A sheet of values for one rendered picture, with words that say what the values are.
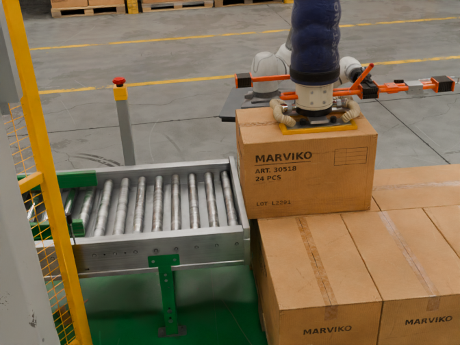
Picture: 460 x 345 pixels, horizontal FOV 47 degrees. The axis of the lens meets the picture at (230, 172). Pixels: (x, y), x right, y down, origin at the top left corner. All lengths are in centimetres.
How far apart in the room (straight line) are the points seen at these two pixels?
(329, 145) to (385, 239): 48
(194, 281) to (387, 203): 113
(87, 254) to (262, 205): 82
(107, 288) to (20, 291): 151
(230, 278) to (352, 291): 104
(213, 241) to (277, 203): 36
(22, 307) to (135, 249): 88
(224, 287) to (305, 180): 85
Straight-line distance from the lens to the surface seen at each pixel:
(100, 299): 302
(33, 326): 168
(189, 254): 242
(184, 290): 298
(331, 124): 245
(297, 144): 237
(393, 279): 225
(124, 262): 245
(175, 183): 284
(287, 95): 246
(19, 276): 157
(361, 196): 258
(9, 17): 193
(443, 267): 237
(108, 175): 296
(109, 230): 265
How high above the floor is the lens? 196
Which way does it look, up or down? 29 degrees down
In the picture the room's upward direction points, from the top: 2 degrees counter-clockwise
